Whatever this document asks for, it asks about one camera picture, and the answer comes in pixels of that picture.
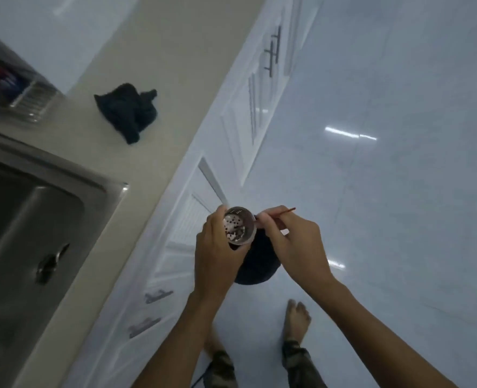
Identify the person's right hand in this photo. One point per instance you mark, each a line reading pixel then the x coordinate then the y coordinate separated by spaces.
pixel 299 250

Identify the person's left hand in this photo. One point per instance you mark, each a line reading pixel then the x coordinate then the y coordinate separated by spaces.
pixel 212 262

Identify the person's right thumb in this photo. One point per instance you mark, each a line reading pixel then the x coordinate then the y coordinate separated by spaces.
pixel 267 230

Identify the person's left thumb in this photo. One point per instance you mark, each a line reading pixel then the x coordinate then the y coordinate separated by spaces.
pixel 250 243

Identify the metal sink strainer basket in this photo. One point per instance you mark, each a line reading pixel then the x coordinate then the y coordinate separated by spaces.
pixel 238 226

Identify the thin reddish wooden stick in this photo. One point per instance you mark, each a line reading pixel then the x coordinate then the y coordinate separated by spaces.
pixel 281 212

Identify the person's right forearm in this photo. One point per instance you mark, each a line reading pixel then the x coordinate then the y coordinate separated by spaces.
pixel 376 339

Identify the person's left forearm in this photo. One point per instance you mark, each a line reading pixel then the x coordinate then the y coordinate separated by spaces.
pixel 178 343

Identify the black round waste bin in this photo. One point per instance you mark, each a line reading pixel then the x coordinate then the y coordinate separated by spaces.
pixel 258 264

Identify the white panelled cabinet door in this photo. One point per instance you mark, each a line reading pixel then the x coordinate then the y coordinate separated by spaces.
pixel 190 226
pixel 301 32
pixel 258 105
pixel 125 339

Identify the person's right foot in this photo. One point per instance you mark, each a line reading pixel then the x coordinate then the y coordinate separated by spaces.
pixel 297 319

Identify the camouflage left trouser leg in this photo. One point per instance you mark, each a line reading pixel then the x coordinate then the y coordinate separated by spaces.
pixel 223 369

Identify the camouflage trouser leg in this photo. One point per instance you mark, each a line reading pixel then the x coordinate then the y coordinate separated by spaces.
pixel 223 369
pixel 301 365

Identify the camouflage right trouser leg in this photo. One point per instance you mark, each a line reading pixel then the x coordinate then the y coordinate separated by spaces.
pixel 301 365

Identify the dark crumpled cloth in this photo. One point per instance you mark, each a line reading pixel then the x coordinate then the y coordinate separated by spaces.
pixel 127 111

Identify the stainless steel sink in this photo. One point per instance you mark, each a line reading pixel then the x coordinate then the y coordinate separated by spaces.
pixel 28 222

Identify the metal dish rack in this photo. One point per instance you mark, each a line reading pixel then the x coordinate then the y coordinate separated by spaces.
pixel 24 92

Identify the red and blue utensils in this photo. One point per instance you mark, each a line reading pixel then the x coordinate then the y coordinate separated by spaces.
pixel 0 78

